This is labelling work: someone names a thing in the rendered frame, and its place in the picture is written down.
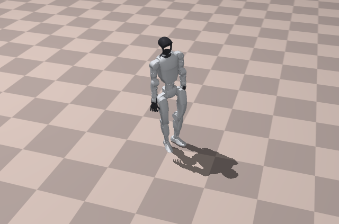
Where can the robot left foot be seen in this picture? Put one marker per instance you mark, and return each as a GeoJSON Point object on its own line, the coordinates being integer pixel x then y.
{"type": "Point", "coordinates": [178, 141]}

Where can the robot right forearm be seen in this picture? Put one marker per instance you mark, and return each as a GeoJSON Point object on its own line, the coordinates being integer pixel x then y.
{"type": "Point", "coordinates": [154, 92]}

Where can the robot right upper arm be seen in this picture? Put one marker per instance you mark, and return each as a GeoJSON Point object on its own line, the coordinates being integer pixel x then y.
{"type": "Point", "coordinates": [154, 65]}

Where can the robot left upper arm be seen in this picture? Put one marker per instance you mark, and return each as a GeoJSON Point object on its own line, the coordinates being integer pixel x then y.
{"type": "Point", "coordinates": [182, 70]}

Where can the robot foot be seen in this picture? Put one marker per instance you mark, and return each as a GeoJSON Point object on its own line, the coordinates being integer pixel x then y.
{"type": "Point", "coordinates": [168, 147]}
{"type": "Point", "coordinates": [178, 141]}

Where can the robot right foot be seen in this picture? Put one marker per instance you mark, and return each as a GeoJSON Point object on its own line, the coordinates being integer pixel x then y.
{"type": "Point", "coordinates": [168, 147]}

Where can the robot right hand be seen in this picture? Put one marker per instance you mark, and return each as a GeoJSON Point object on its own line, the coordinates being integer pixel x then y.
{"type": "Point", "coordinates": [154, 106]}

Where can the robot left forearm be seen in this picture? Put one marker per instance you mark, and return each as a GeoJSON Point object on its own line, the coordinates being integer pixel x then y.
{"type": "Point", "coordinates": [182, 80]}

